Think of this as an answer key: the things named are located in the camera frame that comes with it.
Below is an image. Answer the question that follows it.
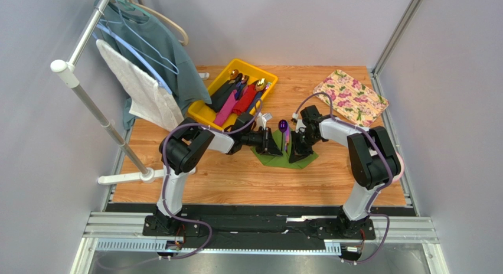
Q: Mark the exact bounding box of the black rolled napkin in bin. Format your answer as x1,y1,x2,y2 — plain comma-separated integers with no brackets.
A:
207,73,243,113

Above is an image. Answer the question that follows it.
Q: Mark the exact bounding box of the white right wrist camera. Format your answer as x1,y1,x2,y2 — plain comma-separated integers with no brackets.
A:
291,113,306,133

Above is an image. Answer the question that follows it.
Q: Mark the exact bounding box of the blue wire hanger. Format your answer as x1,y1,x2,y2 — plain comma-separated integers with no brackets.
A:
98,0,184,94

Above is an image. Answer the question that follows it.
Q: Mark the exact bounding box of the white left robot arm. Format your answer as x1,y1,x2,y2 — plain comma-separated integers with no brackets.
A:
143,113,283,236

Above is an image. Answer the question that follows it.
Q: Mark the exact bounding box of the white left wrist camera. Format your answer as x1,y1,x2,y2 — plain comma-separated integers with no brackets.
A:
256,113,272,129

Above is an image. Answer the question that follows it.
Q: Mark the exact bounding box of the red rolled napkin in bin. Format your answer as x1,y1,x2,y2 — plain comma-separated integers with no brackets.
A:
232,80,264,116

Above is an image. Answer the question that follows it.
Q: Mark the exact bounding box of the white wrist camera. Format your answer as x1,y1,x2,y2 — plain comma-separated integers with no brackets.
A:
291,113,306,133
256,113,272,129

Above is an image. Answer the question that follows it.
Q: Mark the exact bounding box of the floral patterned tray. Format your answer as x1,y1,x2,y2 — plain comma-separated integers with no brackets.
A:
312,70,389,127

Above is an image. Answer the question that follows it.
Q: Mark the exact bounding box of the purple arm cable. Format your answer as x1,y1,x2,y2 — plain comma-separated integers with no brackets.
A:
161,98,264,260
293,92,394,265

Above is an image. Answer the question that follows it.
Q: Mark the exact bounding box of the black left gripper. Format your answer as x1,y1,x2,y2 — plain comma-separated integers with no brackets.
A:
242,128,283,158

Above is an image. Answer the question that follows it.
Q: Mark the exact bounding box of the pink rolled napkin in bin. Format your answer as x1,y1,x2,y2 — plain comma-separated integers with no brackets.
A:
213,90,238,127

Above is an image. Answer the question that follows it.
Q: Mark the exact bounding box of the yellow plastic cutlery bin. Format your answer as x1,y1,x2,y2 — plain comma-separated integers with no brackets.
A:
188,59,278,130

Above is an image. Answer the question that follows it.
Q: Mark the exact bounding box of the white towel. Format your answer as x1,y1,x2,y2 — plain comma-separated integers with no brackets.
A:
96,39,184,131

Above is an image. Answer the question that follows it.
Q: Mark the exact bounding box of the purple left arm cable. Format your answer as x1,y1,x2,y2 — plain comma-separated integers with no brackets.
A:
161,98,264,260

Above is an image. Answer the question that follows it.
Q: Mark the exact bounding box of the white mesh food cover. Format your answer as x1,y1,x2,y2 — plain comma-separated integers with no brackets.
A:
391,151,405,184

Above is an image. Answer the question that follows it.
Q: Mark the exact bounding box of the grey-green t-shirt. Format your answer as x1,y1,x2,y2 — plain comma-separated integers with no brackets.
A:
96,1,211,131

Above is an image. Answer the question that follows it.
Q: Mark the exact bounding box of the dark purple spoon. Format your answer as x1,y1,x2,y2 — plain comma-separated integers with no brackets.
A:
278,119,288,152

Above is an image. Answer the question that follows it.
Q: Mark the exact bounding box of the wooden clothes hanger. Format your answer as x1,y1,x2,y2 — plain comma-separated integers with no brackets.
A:
125,0,190,47

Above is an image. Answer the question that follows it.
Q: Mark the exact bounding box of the aluminium frame rail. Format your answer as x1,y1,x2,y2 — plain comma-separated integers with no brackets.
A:
71,212,449,273

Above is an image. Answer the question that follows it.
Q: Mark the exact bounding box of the blue rolled napkin in bin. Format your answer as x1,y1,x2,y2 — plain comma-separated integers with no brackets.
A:
246,82,271,113

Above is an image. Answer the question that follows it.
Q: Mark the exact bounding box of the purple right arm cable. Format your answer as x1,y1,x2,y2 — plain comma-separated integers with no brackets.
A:
293,92,394,265

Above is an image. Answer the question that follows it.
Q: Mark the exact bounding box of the iridescent rainbow table knife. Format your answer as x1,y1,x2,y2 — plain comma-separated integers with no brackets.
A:
283,123,291,152

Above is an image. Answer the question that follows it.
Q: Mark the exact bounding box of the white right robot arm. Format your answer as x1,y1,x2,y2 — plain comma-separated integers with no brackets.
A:
289,106,402,237

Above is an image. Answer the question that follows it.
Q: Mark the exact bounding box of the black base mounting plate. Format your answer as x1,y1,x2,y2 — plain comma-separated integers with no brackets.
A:
142,204,376,250

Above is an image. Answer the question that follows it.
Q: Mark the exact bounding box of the green paper napkin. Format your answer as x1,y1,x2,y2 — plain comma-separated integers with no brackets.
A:
250,147,318,169

